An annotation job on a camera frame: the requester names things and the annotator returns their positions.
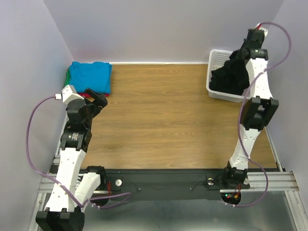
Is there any aluminium frame rail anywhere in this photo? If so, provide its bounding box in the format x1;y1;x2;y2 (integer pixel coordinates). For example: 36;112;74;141
38;172;299;193

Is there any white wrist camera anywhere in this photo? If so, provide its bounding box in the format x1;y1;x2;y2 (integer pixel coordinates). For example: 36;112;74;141
54;85;84;105
255;23;268;37

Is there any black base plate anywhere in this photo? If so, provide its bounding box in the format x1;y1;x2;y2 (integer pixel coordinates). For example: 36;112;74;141
96;169;249;201

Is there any red folded t shirt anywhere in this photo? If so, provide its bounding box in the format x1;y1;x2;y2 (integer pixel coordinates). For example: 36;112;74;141
77;92;110;99

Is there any green folded t shirt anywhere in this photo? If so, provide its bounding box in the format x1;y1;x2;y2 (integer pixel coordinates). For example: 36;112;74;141
64;68;71;87

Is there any black t shirt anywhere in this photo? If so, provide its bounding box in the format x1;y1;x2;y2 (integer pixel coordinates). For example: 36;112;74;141
209;50;249;95

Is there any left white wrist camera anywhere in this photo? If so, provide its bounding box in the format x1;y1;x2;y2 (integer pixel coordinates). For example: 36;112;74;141
54;85;84;105

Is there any white plastic basket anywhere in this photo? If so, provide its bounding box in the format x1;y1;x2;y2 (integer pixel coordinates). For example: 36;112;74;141
206;50;249;103

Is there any blue folded t shirt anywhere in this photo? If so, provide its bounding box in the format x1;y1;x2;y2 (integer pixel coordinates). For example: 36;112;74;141
68;62;113;94

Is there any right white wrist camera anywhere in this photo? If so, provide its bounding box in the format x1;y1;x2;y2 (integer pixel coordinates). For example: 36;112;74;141
255;23;268;37

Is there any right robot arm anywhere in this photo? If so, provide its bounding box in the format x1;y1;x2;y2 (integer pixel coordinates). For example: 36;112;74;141
221;27;279;188

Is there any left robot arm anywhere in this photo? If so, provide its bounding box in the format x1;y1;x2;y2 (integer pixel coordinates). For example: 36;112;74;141
36;85;108;231

